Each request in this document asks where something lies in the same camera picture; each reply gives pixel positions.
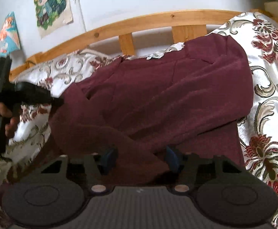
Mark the maroon knit sweater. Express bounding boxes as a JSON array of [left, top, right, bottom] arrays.
[[45, 34, 253, 185]]

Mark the person's left hand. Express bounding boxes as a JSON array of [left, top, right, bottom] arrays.
[[0, 103, 22, 139]]

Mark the orange blue small poster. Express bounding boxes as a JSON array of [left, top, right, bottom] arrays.
[[0, 12, 21, 57]]

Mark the anime girl cross-stitch poster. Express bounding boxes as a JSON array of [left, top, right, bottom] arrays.
[[34, 0, 73, 38]]

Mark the floral white satin bedspread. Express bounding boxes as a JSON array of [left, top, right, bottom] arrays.
[[0, 12, 278, 228]]

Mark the wooden bed headboard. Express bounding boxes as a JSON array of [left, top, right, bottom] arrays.
[[6, 10, 278, 90]]

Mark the white wall cable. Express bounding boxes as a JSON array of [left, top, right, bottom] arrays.
[[72, 0, 87, 33]]

